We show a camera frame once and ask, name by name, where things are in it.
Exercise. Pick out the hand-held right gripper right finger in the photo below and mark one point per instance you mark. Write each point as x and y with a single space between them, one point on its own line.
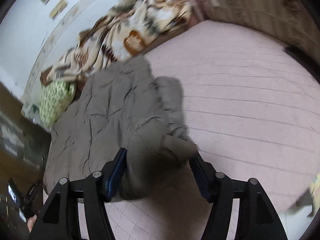
201 177

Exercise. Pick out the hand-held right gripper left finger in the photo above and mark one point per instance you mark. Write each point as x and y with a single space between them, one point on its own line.
116 177

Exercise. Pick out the grey quilted jacket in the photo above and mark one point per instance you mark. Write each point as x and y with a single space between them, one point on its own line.
112 117

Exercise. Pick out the person's left hand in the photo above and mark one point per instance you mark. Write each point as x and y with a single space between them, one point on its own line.
31 223

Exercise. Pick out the wooden wardrobe with glass door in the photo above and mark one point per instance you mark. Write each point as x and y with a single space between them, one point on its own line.
15 155

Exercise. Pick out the floral patterned panel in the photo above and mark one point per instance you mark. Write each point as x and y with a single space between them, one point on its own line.
31 110

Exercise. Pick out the green patterned pillow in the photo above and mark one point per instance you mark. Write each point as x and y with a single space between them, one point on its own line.
55 102

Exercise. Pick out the pale yellow cloth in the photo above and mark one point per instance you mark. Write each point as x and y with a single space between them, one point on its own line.
315 187

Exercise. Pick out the leaf print blanket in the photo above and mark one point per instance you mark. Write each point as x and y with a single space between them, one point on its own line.
120 35

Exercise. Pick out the small framed wall picture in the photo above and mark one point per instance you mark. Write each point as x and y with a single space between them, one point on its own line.
58 8

